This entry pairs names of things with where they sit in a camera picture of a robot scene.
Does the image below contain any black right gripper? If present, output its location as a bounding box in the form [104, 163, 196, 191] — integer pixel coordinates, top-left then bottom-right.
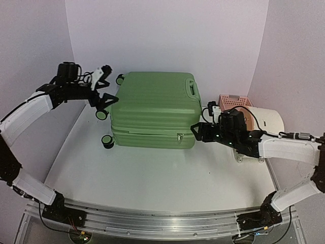
[191, 121, 239, 148]

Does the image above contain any green hard-shell suitcase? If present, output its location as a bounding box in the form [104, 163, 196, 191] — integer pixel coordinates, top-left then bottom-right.
[96, 72, 202, 149]

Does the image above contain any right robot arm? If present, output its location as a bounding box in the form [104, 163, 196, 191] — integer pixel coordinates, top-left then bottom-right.
[190, 107, 324, 231]

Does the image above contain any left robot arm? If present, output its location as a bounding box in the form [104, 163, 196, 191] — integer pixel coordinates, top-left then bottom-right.
[1, 62, 119, 229]

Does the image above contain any pink perforated plastic basket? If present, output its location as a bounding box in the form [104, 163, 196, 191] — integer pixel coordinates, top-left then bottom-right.
[218, 94, 252, 111]

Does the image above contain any white cylindrical container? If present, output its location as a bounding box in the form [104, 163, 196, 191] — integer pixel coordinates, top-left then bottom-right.
[232, 105, 285, 163]

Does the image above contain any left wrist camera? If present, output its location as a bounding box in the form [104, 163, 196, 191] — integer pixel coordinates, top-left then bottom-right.
[90, 65, 112, 86]

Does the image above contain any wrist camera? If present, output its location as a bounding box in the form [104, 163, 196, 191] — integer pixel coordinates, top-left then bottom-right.
[90, 65, 112, 86]
[207, 101, 222, 120]

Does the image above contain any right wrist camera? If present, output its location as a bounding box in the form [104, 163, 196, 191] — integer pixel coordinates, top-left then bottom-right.
[207, 101, 222, 120]

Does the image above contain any black camera cable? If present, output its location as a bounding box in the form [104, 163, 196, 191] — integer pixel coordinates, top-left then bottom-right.
[243, 106, 282, 139]

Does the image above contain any curved aluminium rail base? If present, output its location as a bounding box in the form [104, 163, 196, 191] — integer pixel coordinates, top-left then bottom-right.
[14, 199, 306, 243]

